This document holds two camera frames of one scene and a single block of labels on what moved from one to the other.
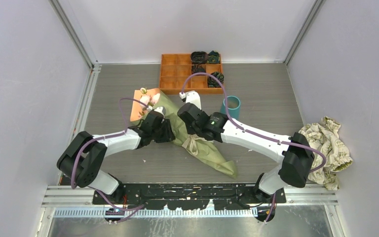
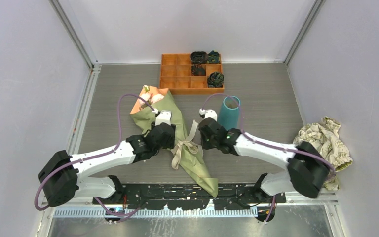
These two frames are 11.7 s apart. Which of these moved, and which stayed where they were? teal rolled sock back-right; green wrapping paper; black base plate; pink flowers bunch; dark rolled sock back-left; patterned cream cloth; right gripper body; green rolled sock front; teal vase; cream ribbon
Moved: pink flowers bunch; right gripper body; cream ribbon; green wrapping paper
Stayed: dark rolled sock back-left; teal vase; teal rolled sock back-right; black base plate; patterned cream cloth; green rolled sock front
